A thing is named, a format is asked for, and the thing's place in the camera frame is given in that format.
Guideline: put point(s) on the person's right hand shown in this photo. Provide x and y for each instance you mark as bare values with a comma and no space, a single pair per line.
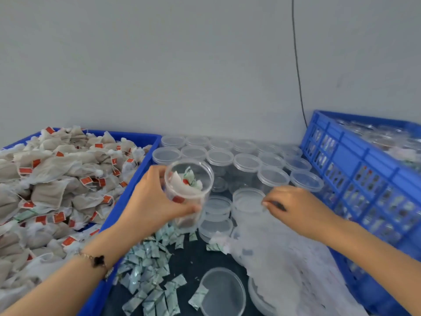
302,210

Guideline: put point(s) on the person's left hand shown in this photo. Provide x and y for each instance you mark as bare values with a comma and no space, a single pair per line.
151,207

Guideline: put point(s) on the white mesh tea bag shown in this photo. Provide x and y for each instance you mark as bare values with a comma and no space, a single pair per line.
181,189

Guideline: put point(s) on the clear jar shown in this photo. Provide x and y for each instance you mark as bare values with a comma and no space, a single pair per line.
197,169

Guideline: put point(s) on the blue slatted crate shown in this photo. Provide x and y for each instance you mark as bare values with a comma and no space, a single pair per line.
342,161

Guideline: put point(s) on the pile of green desiccant packets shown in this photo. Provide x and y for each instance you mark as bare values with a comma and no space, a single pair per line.
148,273

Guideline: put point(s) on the pile of white label papers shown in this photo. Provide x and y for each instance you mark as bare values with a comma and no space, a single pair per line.
289,279

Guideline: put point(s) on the group of lidded jars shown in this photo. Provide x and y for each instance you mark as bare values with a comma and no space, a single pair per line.
243,164

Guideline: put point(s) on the pile of tea bags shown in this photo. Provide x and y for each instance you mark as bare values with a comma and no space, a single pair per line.
52,187

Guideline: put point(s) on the person's left forearm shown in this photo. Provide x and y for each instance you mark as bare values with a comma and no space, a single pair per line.
52,293

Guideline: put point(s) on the person's right forearm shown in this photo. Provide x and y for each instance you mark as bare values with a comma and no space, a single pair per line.
388,266

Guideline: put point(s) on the blue plastic tray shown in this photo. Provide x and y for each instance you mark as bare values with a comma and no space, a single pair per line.
98,302

